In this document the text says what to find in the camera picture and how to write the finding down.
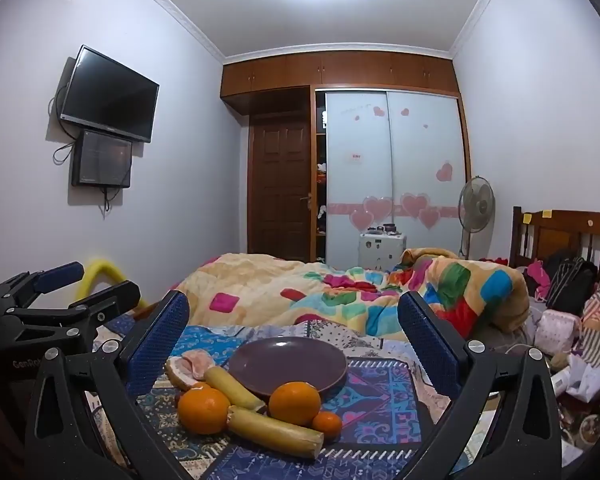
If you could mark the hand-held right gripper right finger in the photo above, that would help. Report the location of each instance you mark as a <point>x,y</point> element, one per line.
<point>425,345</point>

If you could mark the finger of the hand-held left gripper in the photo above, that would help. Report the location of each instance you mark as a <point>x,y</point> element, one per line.
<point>112,297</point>
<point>60,275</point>

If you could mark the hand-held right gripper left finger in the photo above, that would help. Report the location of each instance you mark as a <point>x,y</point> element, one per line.
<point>160,342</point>

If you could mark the pomelo wedge with rind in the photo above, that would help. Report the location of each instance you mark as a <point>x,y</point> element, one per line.
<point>176,375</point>

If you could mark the peeled pink pomelo segment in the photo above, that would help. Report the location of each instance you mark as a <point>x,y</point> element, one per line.
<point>200,364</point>

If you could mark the large orange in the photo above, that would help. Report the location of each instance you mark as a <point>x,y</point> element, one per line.
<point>202,410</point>
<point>295,402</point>

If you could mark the short corn cob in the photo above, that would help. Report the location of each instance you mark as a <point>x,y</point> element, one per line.
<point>230,385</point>

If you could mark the small tangerine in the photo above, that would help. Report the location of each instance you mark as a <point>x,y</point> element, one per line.
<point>327,423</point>

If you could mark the brown round plate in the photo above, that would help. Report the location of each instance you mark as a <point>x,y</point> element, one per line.
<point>285,360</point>

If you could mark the long yellow-green corn cob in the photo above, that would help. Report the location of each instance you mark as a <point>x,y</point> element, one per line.
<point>270,432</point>

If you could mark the small dark jars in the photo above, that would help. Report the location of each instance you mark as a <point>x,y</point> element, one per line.
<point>387,230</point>

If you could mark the bright pink cloth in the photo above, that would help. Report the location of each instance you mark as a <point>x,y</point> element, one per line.
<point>536,275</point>

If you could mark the light pink quilted bag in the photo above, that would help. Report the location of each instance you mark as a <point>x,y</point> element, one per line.
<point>557,330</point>

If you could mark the colourful checked blanket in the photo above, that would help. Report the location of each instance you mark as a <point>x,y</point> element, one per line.
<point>280,280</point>

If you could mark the pink heart stickers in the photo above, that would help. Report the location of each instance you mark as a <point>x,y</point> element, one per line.
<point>377,206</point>

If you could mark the standing electric fan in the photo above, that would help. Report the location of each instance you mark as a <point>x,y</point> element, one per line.
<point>477,202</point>

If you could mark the black bag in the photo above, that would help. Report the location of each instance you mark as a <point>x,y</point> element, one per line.
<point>570,285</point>

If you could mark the white plastic bag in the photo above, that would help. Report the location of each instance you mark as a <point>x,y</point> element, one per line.
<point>587,377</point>

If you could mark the wooden headboard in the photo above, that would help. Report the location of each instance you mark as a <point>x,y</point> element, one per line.
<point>555,237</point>

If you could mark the frosted sliding wardrobe door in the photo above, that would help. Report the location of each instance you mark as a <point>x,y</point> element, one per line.
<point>425,150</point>
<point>357,180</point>

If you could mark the brown wooden door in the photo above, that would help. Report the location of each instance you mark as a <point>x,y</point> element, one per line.
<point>280,185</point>

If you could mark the clothes on wardrobe shelves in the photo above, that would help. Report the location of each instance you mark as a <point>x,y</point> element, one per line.
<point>321,175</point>

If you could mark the wooden wardrobe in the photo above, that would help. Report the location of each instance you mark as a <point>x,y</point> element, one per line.
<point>280,77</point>

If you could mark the yellow chair frame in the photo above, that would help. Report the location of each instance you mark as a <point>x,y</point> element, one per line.
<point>92,272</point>

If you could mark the small black wall monitor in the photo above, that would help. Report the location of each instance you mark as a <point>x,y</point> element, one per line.
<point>102,157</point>

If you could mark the wall-mounted black television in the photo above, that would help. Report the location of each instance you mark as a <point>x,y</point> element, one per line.
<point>110,95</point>

